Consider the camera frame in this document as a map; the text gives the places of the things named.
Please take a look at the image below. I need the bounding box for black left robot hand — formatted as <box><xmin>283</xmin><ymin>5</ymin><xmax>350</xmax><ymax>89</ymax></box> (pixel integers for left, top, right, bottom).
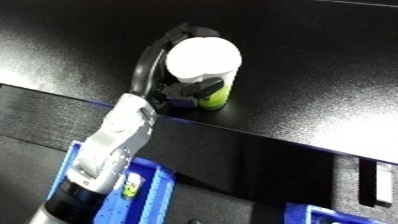
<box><xmin>127</xmin><ymin>22</ymin><xmax>228</xmax><ymax>109</ymax></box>

